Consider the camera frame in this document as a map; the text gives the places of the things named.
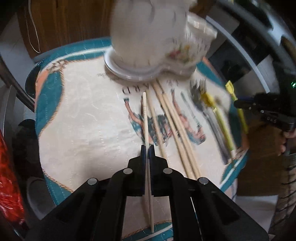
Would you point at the wooden chopstick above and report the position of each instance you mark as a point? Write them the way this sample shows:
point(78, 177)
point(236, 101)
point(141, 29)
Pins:
point(180, 146)
point(181, 130)
point(156, 126)
point(146, 142)

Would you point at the white floral ceramic utensil holder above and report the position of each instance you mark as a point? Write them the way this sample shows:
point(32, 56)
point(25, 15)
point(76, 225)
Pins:
point(152, 37)

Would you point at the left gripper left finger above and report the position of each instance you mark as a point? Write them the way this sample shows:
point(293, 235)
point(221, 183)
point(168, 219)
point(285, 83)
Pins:
point(143, 157)

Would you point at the wooden cabinet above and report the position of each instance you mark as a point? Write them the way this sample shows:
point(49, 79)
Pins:
point(46, 25)

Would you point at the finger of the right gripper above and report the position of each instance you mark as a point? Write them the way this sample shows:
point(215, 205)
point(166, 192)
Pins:
point(243, 103)

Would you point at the steel appliance handle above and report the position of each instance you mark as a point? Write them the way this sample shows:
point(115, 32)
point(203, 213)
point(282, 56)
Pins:
point(233, 62)

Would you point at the plaid trouser leg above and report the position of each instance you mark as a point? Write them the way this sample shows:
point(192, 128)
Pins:
point(286, 197)

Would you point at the printed horse placemat cloth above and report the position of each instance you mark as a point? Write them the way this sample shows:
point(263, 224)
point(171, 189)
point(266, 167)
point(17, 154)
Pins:
point(89, 121)

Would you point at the yellow handled gold fork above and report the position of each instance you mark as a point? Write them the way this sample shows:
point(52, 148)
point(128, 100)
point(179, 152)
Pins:
point(210, 103)

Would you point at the red plastic bag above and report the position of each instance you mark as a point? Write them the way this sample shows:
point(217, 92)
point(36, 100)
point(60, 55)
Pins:
point(11, 200)

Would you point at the person's right hand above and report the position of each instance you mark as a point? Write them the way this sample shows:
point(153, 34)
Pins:
point(283, 139)

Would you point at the silver fork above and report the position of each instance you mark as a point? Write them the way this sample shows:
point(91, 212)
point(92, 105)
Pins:
point(209, 116)

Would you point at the silver flower-end utensil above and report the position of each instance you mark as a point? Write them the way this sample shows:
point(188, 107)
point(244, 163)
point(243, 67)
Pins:
point(190, 110)

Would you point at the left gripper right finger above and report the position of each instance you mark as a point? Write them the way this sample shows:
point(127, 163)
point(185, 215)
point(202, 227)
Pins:
point(152, 166)

